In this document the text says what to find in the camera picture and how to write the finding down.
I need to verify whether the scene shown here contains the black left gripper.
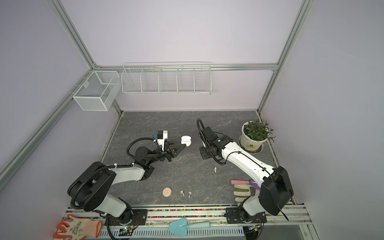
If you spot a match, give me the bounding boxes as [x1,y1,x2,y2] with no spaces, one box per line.
[147,141,186,165]

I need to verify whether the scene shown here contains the white earbud charging case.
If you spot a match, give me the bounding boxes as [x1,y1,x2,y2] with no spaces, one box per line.
[181,136,192,147]

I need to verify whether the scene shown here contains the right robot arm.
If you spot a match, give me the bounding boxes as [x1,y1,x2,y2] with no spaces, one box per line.
[197,119,294,222]

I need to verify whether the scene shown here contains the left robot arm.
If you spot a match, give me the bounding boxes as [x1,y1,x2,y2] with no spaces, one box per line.
[68,134,192,225]

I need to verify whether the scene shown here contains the pink earbud charging case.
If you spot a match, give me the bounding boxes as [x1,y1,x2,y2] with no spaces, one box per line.
[162,187,172,198]

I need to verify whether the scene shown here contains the potted green plant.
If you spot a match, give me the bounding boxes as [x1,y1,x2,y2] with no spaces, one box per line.
[239,121,275,154]

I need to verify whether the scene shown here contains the purple pink garden trowel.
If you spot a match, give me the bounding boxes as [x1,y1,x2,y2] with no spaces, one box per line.
[231,180,261,190]

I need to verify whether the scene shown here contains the teal garden trowel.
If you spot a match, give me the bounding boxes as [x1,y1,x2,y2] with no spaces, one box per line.
[168,218,211,237]

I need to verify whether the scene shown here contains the white mesh box basket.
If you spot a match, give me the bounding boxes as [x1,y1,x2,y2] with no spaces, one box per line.
[73,71,121,112]

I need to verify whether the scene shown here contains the red white work glove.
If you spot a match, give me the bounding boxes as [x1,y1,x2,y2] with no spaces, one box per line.
[53,214,103,240]

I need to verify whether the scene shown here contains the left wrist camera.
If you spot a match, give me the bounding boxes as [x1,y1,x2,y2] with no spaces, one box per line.
[154,131,168,151]

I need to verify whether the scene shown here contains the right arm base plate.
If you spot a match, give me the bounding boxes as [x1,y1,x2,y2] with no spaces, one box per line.
[224,207,267,224]

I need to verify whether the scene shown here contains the white wire shelf basket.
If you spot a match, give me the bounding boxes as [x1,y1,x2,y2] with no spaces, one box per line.
[121,62,212,95]

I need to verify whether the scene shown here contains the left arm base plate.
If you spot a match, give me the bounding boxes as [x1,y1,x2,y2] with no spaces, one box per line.
[107,209,148,226]

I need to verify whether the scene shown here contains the white slotted cable duct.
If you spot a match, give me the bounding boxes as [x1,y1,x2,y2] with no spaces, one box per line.
[100,226,246,239]

